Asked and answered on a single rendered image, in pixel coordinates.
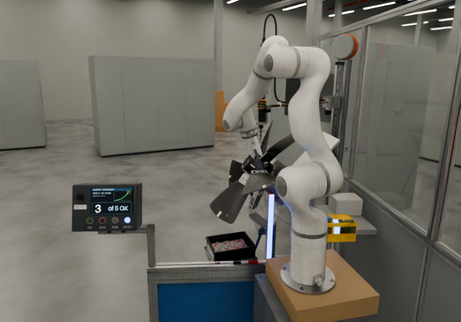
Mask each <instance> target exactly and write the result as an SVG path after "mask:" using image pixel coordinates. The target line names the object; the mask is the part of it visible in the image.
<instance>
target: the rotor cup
mask: <svg viewBox="0 0 461 322"><path fill-rule="evenodd" d="M248 160H249V162H247V161H248ZM261 163H262V166H263V169H262V170H266V171H267V172H268V173H271V171H272V168H273V165H272V164H271V163H267V164H265V161H261ZM250 164H252V165H253V166H255V162H254V159H253V158H252V157H251V155H249V156H248V157H247V158H246V160H245V161H244V162H243V164H242V166H241V168H242V169H243V170H244V171H245V172H247V174H249V175H250V174H251V172H250V171H251V170H256V168H253V167H252V166H251V165H250Z"/></svg>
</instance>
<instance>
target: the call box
mask: <svg viewBox="0 0 461 322"><path fill-rule="evenodd" d="M327 216H330V217H331V219H330V221H331V223H328V227H333V229H332V234H327V242H355V239H356V233H357V223H356V222H355V221H354V222H350V221H349V220H353V219H352V218H351V217H350V216H349V215H348V214H327ZM333 220H343V221H344V220H348V221H349V222H339V221H338V222H334V221H333ZM335 227H339V228H340V227H356V230H355V233H351V232H350V233H334V231H335Z"/></svg>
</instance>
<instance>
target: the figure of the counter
mask: <svg viewBox="0 0 461 322"><path fill-rule="evenodd" d="M100 214H104V202H97V203H92V215H100Z"/></svg>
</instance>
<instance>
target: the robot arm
mask: <svg viewBox="0 0 461 322"><path fill-rule="evenodd" d="M330 70H331V63H330V60H329V57H328V55H327V53H326V52H325V51H323V50H322V49H319V48H316V47H289V43H288V41H287V40H286V39H285V38H284V37H282V36H271V37H269V38H267V39H266V40H265V41H264V43H263V44H262V46H261V49H260V50H259V53H258V56H257V59H256V60H255V63H254V66H253V68H252V71H251V73H250V77H249V79H248V82H247V84H246V86H245V87H244V88H243V89H242V90H241V91H240V92H239V93H238V94H237V95H236V96H235V97H234V98H233V99H232V100H231V101H230V102H229V104H228V106H227V107H226V110H225V113H224V116H223V119H222V125H223V127H224V129H225V130H227V131H233V130H236V129H239V134H240V136H241V137H242V139H245V140H246V144H247V147H248V150H249V153H250V155H251V157H252V158H253V159H254V162H255V167H256V170H257V171H259V170H262V169H263V166H262V163H261V160H260V157H259V155H260V156H263V154H262V151H261V148H260V145H259V142H258V139H257V136H256V135H258V129H257V125H256V122H255V118H254V115H253V112H252V108H251V107H252V106H254V105H255V104H256V103H257V102H259V101H260V100H261V99H262V98H263V97H264V95H265V94H266V92H267V90H268V88H269V86H270V84H271V81H272V79H273V78H280V79H289V78H299V79H300V88H299V90H298V91H297V92H296V94H295V95H294V96H293V97H292V99H291V100H290V101H289V104H288V116H289V126H290V130H291V133H292V137H293V138H294V141H295V142H296V143H297V144H298V145H299V146H300V147H301V148H303V149H304V150H305V151H306V152H307V154H308V155H309V158H310V161H311V163H303V164H298V165H292V166H289V167H286V168H284V169H282V170H281V171H280V172H279V173H278V175H277V178H276V182H275V188H276V192H277V194H278V195H279V197H280V198H281V200H282V201H283V202H284V203H285V204H286V205H287V207H288V208H289V210H290V213H291V216H292V237H291V262H289V263H287V264H286V265H284V266H283V267H282V269H281V280H282V282H283V283H284V284H285V285H286V286H287V287H288V288H289V289H291V290H293V291H294V292H298V293H300V294H303V295H323V294H324V293H327V292H329V291H330V290H332V289H333V287H334V286H335V276H334V274H333V272H332V271H331V270H330V269H329V268H327V267H326V254H327V229H328V220H327V215H326V214H325V213H324V212H323V210H321V209H318V208H316V207H312V206H309V201H310V200H313V199H316V198H322V197H325V196H330V195H333V194H335V193H336V192H338V191H339V190H340V189H341V187H342V184H343V180H344V177H343V173H342V168H341V167H340V164H339V163H338V160H337V159H336V157H335V156H334V154H333V153H332V151H331V149H330V147H329V146H328V144H327V142H326V141H325V139H324V136H323V134H322V129H321V123H320V111H319V98H320V93H321V90H322V88H323V86H324V84H325V82H326V81H327V78H328V77H329V74H330Z"/></svg>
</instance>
